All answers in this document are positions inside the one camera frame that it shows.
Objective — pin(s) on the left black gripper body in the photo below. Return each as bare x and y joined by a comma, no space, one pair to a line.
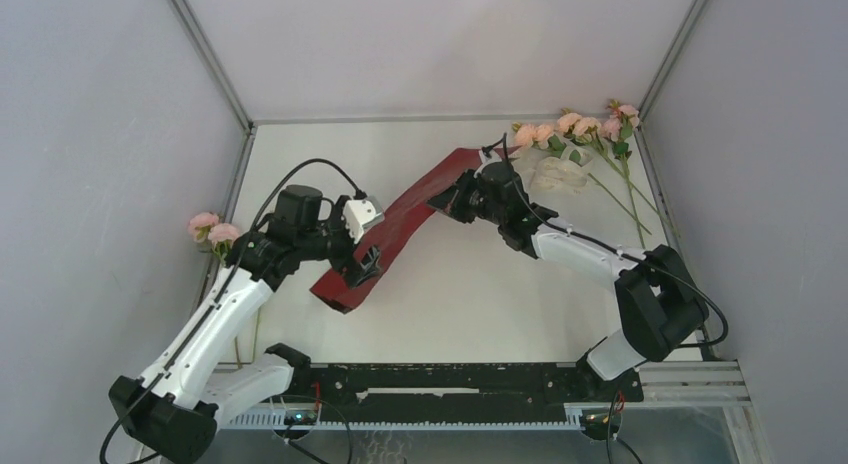
332,242

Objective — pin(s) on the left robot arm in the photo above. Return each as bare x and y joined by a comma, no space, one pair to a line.
176,406

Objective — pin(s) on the pink flower stem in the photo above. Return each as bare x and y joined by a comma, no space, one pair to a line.
584,131
539,136
616,130
216,238

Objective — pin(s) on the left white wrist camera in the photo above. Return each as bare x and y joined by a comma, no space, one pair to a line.
361,215

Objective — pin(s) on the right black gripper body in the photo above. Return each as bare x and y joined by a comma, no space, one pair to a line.
469,201

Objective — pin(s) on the white cable duct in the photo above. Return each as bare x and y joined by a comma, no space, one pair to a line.
268,418

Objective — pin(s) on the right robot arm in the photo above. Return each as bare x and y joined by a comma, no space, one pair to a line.
659,306

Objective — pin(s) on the cream ribbon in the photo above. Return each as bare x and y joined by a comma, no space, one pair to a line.
567,173

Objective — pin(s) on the red wrapping paper sheet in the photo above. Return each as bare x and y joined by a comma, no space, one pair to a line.
402,219

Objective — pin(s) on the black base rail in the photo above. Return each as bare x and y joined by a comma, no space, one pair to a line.
497,390

